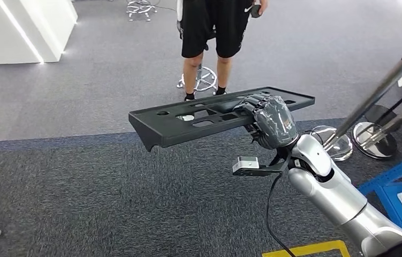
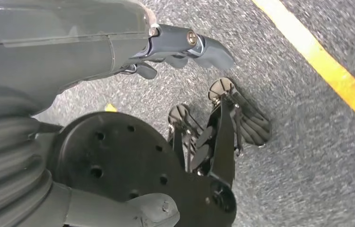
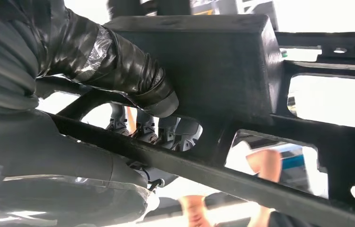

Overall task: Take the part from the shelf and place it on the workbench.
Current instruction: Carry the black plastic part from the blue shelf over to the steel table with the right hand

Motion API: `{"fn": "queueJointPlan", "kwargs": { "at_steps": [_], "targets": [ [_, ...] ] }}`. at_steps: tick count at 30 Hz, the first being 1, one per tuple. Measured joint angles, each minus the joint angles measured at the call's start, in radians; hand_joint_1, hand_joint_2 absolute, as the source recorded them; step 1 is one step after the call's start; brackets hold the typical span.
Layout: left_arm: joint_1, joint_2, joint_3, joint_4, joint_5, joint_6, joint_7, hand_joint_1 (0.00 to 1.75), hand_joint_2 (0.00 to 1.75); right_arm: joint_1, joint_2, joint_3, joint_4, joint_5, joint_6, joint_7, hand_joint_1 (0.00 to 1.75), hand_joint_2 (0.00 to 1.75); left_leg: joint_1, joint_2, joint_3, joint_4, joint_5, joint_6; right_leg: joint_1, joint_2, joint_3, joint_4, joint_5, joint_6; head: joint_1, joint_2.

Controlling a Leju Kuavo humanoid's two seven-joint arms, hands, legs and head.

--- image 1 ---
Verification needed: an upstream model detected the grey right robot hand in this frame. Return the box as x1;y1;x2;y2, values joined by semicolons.
232;94;300;150

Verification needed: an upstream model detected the black plastic panel part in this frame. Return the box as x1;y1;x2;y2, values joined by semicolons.
128;86;316;153

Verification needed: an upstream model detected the blue metal shelf rack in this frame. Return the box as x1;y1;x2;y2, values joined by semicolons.
358;149;402;242

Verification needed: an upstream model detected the person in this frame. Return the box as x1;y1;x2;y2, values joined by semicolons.
176;0;269;102

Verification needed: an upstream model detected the chrome stool base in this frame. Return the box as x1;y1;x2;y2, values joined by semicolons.
176;64;219;93
126;0;158;22

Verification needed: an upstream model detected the yellow floor tape square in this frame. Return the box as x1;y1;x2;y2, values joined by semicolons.
261;240;351;257

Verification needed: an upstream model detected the white block with light strips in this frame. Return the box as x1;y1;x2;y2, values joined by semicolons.
0;0;78;66

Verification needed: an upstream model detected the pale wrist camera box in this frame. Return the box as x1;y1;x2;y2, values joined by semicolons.
232;156;287;177

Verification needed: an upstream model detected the black camera cable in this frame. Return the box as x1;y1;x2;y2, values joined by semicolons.
266;173;296;257

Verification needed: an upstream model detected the black base stanchion post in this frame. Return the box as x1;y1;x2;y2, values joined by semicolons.
363;74;402;125

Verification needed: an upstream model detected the chrome stanchion post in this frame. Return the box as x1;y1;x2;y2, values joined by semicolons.
351;90;402;160
308;38;402;162

